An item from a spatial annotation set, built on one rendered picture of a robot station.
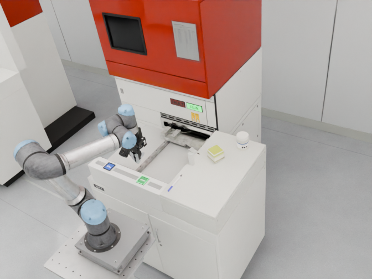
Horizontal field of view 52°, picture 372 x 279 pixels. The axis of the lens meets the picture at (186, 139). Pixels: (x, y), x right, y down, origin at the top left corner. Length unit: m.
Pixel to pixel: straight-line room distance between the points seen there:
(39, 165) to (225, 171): 1.01
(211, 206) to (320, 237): 1.31
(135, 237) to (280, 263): 1.26
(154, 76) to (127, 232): 0.98
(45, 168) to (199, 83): 1.03
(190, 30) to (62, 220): 2.11
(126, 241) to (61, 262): 0.36
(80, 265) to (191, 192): 0.68
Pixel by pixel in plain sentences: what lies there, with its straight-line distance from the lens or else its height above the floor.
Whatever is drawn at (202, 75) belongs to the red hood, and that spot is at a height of 1.38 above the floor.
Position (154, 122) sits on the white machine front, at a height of 0.86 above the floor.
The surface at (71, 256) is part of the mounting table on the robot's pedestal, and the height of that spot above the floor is 0.82.
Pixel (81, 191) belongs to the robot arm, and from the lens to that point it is 1.96.
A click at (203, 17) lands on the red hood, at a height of 1.72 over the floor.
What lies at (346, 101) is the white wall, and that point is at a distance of 3.77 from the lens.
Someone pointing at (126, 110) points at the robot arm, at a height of 1.46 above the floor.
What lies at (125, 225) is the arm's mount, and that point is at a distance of 2.09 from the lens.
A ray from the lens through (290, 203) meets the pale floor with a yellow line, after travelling 3.28.
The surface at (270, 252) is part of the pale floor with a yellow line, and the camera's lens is 2.97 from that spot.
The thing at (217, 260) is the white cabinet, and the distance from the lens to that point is 2.24.
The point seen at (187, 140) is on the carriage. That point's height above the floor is 0.88.
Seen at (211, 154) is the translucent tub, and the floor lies 1.03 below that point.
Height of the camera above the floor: 2.46
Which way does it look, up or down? 39 degrees down
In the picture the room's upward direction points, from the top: 9 degrees counter-clockwise
